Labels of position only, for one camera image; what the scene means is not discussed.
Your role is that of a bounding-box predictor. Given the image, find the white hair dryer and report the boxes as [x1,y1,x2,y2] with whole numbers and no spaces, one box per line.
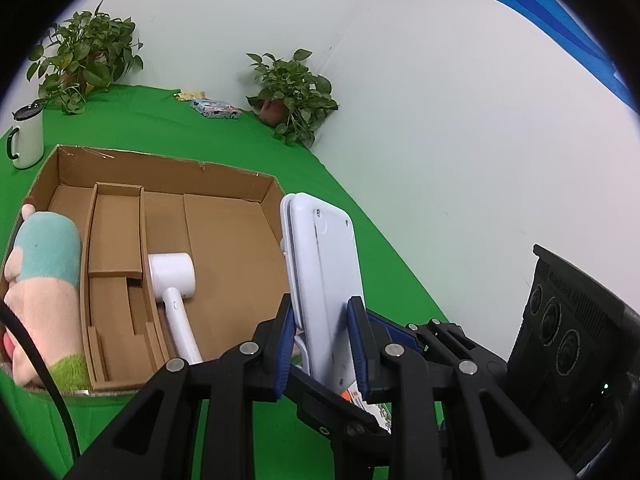
[149,252,203,365]

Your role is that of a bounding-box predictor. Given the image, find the white device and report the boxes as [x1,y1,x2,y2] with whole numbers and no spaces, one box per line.
[280,193,363,394]

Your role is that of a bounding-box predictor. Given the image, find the white green medicine box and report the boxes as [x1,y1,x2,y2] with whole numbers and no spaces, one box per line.
[341,382,392,434]

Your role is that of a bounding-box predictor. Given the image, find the cardboard divider insert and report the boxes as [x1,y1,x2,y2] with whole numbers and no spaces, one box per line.
[79,182,169,391]

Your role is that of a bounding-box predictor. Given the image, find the large cardboard tray box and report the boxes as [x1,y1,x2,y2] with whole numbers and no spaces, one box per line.
[1,145,288,394]

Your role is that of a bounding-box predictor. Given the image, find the pink teal plush toy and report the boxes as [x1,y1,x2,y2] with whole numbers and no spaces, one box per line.
[3,204,90,392]

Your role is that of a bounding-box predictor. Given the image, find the colourful tissue pack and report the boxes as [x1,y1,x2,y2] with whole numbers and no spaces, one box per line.
[191,99,242,119]

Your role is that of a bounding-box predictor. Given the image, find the green table cloth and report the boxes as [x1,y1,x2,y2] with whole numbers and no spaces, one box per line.
[1,86,448,479]

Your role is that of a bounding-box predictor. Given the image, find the right potted green plant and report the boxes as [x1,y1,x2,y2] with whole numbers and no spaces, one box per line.
[246,48,340,148]

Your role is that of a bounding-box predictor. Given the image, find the potted green plant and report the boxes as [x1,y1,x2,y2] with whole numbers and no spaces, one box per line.
[246,48,340,148]
[26,8,143,115]

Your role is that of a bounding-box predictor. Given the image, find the yellow packet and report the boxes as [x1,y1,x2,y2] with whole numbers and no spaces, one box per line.
[174,91,206,102]

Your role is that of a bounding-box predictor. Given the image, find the white enamel mug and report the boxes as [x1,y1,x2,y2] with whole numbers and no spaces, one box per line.
[6,102,44,169]

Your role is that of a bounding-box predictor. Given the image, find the left potted green plant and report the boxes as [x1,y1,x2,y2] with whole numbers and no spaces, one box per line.
[26,8,143,115]

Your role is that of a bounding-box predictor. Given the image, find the black cable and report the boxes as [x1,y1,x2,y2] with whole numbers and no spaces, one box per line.
[0,301,83,463]

